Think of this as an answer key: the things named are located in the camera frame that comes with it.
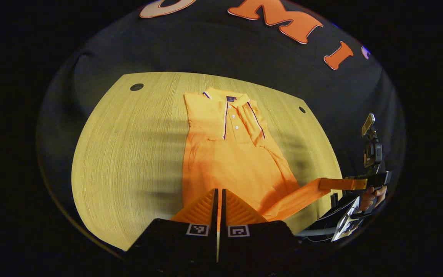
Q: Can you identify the orange T-shirt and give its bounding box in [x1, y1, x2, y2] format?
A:
[182, 88, 331, 222]

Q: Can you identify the black backdrop cloth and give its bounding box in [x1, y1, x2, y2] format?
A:
[37, 0, 406, 247]

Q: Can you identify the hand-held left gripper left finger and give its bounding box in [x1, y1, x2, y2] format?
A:
[127, 188, 219, 266]

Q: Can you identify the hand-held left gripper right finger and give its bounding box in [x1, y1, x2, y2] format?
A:
[219, 188, 303, 266]

